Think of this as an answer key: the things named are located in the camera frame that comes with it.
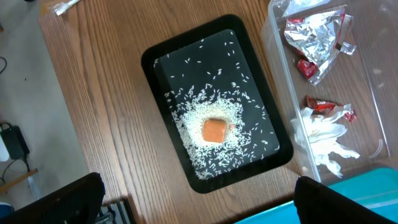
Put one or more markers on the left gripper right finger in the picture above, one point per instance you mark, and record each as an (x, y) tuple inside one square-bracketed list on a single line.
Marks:
[(318, 204)]

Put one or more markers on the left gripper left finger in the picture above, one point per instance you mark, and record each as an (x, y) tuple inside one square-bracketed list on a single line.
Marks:
[(77, 202)]

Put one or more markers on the white napkin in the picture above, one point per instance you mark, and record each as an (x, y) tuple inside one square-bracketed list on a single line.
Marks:
[(322, 132)]

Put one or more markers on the red ketchup packet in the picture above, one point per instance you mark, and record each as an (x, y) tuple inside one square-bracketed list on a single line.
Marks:
[(325, 107)]

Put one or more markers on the foil wrapper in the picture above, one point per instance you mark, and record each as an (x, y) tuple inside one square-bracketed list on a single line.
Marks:
[(319, 38)]

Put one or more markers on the teal plastic tray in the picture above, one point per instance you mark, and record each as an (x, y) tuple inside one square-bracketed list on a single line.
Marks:
[(375, 190)]

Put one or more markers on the black power adapter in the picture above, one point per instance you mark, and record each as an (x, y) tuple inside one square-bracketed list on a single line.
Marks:
[(15, 143)]

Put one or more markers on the white rice pile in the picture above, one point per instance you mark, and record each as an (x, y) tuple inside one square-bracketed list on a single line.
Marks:
[(215, 105)]

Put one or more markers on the orange food piece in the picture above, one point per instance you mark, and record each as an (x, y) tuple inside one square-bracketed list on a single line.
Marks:
[(215, 130)]

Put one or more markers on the black tray bin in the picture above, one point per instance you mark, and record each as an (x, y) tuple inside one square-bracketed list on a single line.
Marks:
[(222, 23)]

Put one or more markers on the clear plastic bin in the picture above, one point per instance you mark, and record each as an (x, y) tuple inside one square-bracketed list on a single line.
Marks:
[(366, 80)]

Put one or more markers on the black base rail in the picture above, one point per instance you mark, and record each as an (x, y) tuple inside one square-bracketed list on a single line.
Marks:
[(118, 212)]

